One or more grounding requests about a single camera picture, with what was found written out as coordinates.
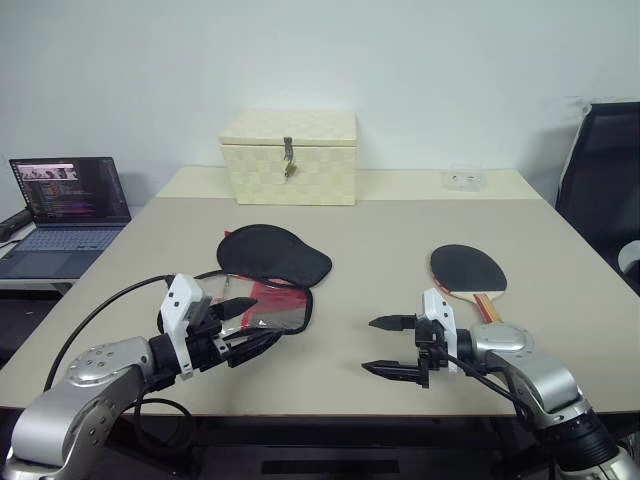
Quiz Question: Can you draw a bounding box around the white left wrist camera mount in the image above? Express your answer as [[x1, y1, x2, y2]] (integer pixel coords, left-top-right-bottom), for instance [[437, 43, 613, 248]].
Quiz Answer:
[[158, 273, 214, 381]]

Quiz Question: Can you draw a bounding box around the black office chair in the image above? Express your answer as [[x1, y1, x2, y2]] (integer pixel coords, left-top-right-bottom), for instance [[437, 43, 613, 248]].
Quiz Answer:
[[554, 101, 640, 297]]

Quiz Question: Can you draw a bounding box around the black table tennis paddle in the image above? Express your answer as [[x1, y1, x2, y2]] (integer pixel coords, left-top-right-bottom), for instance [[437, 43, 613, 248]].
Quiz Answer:
[[428, 243, 509, 325]]

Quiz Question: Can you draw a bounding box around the open grey laptop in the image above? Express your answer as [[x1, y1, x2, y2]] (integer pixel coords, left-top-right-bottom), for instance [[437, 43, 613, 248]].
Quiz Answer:
[[0, 156, 134, 280]]

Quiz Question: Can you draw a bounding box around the black red paddle case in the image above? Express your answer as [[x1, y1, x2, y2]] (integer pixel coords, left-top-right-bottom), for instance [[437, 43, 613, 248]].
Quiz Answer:
[[157, 223, 334, 337]]

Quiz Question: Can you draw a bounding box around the black table frame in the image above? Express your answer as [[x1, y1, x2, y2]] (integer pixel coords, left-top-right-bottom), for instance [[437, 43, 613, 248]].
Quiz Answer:
[[107, 412, 561, 480]]

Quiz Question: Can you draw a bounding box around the cream woven storage box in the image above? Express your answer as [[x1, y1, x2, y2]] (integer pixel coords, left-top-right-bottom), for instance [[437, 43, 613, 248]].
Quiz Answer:
[[217, 110, 358, 207]]

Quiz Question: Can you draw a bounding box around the clear plastic container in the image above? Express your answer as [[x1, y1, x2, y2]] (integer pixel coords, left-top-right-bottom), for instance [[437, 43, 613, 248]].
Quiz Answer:
[[440, 162, 490, 193]]

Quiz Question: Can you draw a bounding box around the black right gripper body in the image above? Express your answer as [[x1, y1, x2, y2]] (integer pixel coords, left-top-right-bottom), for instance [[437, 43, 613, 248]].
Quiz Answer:
[[412, 314, 452, 391]]

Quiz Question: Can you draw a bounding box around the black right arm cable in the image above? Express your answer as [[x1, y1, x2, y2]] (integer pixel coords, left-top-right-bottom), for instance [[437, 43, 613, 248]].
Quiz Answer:
[[432, 344, 556, 480]]

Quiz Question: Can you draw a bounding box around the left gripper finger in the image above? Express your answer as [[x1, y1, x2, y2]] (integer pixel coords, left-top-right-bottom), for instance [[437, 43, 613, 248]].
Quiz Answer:
[[215, 296, 259, 322], [227, 327, 284, 370]]

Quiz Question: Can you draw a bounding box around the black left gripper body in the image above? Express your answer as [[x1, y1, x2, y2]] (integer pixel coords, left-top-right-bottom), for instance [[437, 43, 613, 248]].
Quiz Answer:
[[185, 299, 236, 374]]

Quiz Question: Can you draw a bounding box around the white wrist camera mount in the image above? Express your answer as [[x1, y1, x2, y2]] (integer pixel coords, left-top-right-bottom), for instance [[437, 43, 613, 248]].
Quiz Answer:
[[422, 287, 461, 375], [158, 273, 214, 381]]

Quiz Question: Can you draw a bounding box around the black rectangular device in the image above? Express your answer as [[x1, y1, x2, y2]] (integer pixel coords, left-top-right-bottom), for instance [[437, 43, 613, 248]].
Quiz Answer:
[[0, 209, 30, 241]]

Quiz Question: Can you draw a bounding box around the brass box latch padlock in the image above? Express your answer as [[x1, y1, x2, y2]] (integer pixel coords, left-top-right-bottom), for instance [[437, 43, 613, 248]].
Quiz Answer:
[[282, 135, 298, 180]]

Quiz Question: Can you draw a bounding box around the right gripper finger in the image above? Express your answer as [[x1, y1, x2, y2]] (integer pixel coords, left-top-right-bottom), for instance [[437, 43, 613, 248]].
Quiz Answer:
[[360, 358, 421, 384], [368, 313, 417, 333]]

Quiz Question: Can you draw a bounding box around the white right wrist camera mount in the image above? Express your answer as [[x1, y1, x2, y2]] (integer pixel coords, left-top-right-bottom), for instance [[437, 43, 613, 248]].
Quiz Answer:
[[422, 287, 461, 375]]

